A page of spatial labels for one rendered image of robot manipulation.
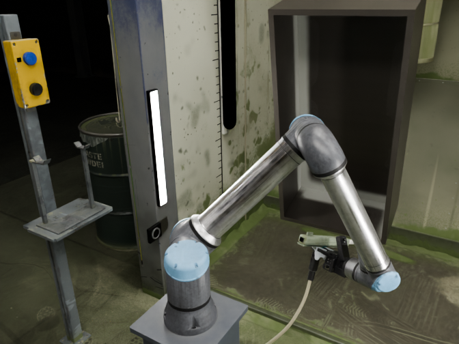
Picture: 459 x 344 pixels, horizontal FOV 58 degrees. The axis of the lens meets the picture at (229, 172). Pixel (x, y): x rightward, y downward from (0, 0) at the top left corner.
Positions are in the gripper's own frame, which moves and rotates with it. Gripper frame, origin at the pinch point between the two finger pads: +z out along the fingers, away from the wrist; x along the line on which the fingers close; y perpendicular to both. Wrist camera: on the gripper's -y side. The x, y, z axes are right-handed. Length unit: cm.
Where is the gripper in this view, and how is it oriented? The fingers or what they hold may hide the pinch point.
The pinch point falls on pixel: (317, 246)
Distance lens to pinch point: 201.1
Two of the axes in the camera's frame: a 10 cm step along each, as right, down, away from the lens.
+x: 8.0, 1.2, 5.9
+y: -2.2, 9.7, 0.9
